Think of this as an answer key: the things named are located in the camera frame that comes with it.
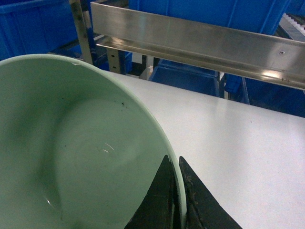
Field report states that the steel shelf upright post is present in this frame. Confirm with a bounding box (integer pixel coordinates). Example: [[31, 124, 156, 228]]
[[69, 0, 93, 64]]

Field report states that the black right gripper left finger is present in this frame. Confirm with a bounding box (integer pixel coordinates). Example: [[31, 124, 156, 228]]
[[125, 156, 175, 229]]

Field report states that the blue bin below shelf right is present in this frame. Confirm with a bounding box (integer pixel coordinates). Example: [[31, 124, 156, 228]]
[[224, 73, 305, 117]]

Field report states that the blue bin below shelf centre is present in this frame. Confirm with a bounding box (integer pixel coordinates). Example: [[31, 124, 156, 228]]
[[149, 59, 220, 97]]

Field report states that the green bowl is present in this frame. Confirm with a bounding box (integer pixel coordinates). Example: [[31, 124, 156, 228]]
[[0, 54, 187, 229]]

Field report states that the stainless steel shelf front rail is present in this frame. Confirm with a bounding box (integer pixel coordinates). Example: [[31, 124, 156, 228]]
[[91, 0, 305, 90]]

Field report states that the blue bin below shelf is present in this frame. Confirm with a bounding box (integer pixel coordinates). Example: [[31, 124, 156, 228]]
[[149, 59, 220, 97], [224, 73, 305, 117]]

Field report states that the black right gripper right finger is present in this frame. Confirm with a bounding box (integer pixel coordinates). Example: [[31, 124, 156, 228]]
[[179, 156, 241, 229]]

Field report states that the large blue bin on shelf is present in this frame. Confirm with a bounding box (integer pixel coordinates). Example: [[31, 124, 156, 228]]
[[129, 0, 290, 35]]

